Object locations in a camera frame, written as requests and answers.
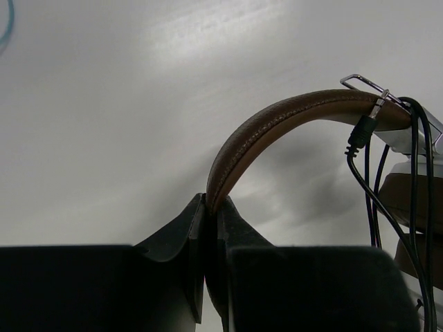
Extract black headphone cable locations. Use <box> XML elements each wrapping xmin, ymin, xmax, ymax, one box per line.
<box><xmin>345</xmin><ymin>90</ymin><xmax>439</xmax><ymax>332</ymax></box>

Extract brown silver headphones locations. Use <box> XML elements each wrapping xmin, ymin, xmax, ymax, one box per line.
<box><xmin>206</xmin><ymin>77</ymin><xmax>442</xmax><ymax>331</ymax></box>

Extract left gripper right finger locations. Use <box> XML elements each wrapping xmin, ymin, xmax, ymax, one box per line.
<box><xmin>217</xmin><ymin>200</ymin><xmax>420</xmax><ymax>331</ymax></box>

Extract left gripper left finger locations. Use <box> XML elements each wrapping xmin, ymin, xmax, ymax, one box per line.
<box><xmin>1</xmin><ymin>194</ymin><xmax>205</xmax><ymax>331</ymax></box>

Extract blue headphone cable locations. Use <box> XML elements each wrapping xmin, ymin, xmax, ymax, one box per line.
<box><xmin>0</xmin><ymin>0</ymin><xmax>15</xmax><ymax>48</ymax></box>

